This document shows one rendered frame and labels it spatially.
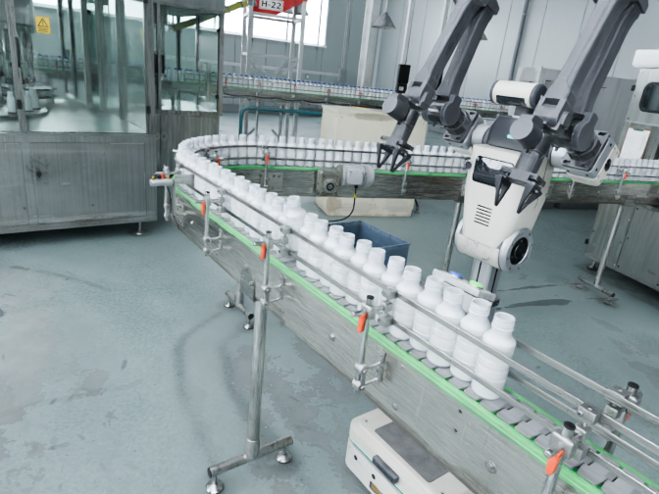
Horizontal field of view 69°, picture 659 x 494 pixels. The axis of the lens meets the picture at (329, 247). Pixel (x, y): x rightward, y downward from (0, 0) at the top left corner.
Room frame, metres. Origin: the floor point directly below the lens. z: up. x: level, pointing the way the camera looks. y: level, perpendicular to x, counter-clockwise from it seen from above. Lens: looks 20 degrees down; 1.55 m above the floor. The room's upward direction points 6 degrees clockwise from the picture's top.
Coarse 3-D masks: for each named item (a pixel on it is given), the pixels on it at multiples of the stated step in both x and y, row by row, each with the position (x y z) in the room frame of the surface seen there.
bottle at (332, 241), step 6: (330, 228) 1.21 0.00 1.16; (336, 228) 1.24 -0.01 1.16; (342, 228) 1.22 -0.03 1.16; (330, 234) 1.21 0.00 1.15; (336, 234) 1.21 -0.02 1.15; (330, 240) 1.21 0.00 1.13; (336, 240) 1.20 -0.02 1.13; (324, 246) 1.21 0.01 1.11; (330, 246) 1.19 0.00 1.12; (336, 246) 1.20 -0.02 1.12; (324, 258) 1.21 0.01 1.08; (330, 258) 1.19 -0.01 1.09; (324, 264) 1.20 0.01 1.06; (330, 264) 1.19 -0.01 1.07; (324, 270) 1.20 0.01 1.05; (330, 270) 1.19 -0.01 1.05; (330, 276) 1.19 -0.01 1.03; (324, 282) 1.20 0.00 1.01
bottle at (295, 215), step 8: (288, 200) 1.33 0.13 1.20; (296, 200) 1.33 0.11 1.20; (288, 208) 1.34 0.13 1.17; (296, 208) 1.33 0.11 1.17; (288, 216) 1.33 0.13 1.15; (296, 216) 1.32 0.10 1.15; (304, 216) 1.34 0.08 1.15; (288, 224) 1.34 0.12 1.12; (296, 224) 1.33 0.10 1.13; (296, 240) 1.33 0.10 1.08; (296, 248) 1.34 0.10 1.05
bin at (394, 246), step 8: (336, 224) 1.96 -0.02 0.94; (344, 224) 1.99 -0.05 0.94; (352, 224) 2.02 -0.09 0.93; (360, 224) 2.05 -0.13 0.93; (368, 224) 2.00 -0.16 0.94; (352, 232) 2.02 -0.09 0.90; (360, 232) 2.04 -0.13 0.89; (368, 232) 2.00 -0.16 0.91; (376, 232) 1.96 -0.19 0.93; (384, 232) 1.92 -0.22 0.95; (376, 240) 1.95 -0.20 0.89; (384, 240) 1.91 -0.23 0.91; (392, 240) 1.88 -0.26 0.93; (400, 240) 1.84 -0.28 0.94; (384, 248) 1.72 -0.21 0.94; (392, 248) 1.75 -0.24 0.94; (400, 248) 1.78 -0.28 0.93; (408, 248) 1.81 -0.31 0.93; (400, 256) 1.78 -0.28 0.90; (384, 264) 1.73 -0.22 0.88
